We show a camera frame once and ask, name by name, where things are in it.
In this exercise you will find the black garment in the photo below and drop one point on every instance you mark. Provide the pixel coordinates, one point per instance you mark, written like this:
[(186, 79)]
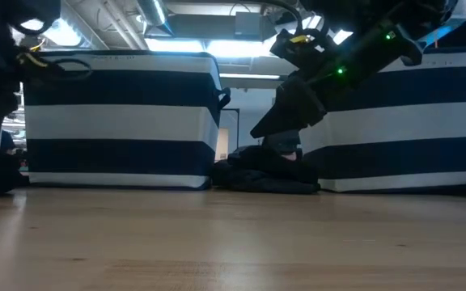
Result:
[(265, 174)]

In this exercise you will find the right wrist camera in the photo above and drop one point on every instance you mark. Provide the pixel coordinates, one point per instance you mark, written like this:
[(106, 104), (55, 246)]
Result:
[(297, 52)]

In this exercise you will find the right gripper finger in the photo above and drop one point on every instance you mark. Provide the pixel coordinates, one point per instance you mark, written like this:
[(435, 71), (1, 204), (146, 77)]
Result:
[(289, 109)]

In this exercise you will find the grey ceiling unit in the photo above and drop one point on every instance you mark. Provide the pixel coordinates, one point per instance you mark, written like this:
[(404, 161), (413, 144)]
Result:
[(249, 26)]

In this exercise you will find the long ceiling strip light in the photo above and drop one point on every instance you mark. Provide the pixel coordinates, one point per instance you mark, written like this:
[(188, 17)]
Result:
[(249, 76)]

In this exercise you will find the silver ceiling duct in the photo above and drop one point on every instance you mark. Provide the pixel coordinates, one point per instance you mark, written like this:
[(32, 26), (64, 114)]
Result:
[(154, 16)]

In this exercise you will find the navy white striped fabric bin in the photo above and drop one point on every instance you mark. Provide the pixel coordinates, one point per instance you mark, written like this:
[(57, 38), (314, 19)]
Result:
[(399, 121), (119, 121)]

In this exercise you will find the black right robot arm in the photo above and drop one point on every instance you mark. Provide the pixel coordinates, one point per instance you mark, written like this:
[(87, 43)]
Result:
[(350, 12)]

